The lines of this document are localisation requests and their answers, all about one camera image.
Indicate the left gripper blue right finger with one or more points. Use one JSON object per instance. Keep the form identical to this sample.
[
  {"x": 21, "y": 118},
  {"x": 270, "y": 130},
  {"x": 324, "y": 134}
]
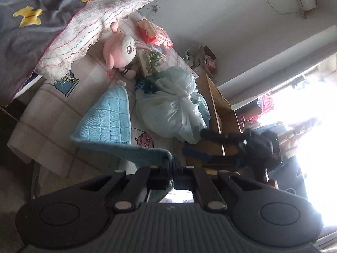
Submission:
[{"x": 201, "y": 185}]

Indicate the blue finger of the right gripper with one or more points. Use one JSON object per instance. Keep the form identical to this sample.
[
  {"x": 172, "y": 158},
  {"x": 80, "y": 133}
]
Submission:
[
  {"x": 227, "y": 139},
  {"x": 204, "y": 157}
]

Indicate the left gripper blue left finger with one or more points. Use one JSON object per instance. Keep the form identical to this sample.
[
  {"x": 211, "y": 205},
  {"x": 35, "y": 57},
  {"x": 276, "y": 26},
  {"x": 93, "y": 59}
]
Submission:
[{"x": 137, "y": 187}]

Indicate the light blue knit towel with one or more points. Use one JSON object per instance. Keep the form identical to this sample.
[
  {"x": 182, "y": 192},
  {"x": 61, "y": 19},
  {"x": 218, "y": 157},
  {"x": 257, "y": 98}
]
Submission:
[{"x": 105, "y": 131}]

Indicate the pink plush toy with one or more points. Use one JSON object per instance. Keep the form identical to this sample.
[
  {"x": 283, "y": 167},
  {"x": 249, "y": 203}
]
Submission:
[{"x": 119, "y": 48}]

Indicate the person right hand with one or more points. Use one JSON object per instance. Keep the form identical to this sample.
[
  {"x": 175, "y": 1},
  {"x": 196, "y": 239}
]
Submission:
[{"x": 273, "y": 183}]

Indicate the brown cardboard box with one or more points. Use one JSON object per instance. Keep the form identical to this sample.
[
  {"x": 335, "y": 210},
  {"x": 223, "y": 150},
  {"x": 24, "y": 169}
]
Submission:
[{"x": 223, "y": 120}]

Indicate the white plastic bag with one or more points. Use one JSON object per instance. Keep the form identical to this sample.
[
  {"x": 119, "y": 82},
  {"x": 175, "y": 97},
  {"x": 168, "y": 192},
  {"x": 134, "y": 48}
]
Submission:
[{"x": 169, "y": 104}]

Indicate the open cardboard box with items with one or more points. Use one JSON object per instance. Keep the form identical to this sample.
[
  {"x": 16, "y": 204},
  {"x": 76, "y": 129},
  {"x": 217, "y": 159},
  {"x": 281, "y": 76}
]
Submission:
[{"x": 201, "y": 59}]

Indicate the green scrunchie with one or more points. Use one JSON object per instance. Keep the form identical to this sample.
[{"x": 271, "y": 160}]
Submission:
[{"x": 154, "y": 57}]

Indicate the checkered floral tablecloth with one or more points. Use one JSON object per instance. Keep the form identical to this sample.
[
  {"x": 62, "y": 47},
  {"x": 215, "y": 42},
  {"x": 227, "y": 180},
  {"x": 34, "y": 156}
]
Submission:
[{"x": 43, "y": 132}]

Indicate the red wet wipes pack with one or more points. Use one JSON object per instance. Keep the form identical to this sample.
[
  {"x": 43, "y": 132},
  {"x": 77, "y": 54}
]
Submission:
[{"x": 151, "y": 33}]

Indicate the grey floral bed sheet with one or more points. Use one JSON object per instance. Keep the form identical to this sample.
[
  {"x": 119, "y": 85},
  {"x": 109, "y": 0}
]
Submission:
[{"x": 44, "y": 37}]

